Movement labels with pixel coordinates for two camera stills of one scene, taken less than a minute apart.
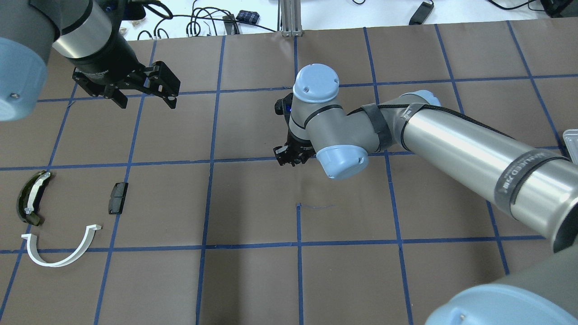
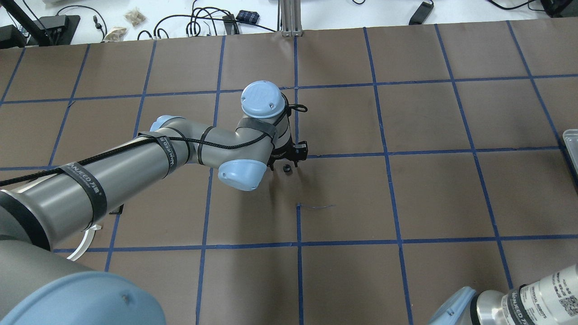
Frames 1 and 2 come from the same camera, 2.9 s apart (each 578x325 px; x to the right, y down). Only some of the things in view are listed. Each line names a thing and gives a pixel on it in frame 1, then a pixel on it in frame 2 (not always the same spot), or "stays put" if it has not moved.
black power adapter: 421,13 stays put
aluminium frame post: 291,14 stays put
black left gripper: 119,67 to 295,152
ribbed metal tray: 571,137 stays put
